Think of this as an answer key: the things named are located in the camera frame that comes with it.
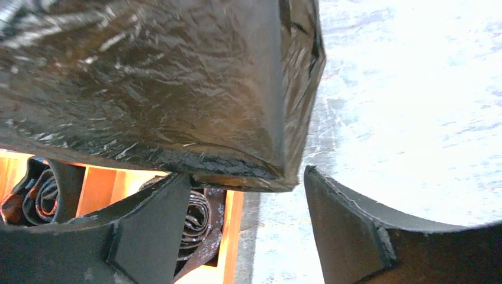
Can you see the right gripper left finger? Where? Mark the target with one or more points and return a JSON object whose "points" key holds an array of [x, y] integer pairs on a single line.
{"points": [[135, 240]]}

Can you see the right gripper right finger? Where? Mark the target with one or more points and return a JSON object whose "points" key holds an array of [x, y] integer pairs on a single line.
{"points": [[360, 240]]}

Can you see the black plastic trash bag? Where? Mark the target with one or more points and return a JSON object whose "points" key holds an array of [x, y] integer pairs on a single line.
{"points": [[223, 90]]}

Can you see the black dotted rolled tie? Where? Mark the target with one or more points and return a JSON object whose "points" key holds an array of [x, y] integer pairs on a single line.
{"points": [[203, 230]]}

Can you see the orange wooden compartment tray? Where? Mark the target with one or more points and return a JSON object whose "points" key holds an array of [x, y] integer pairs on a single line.
{"points": [[103, 186]]}

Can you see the black orange rolled tie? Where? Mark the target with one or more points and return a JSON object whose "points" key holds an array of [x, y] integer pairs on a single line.
{"points": [[48, 193]]}

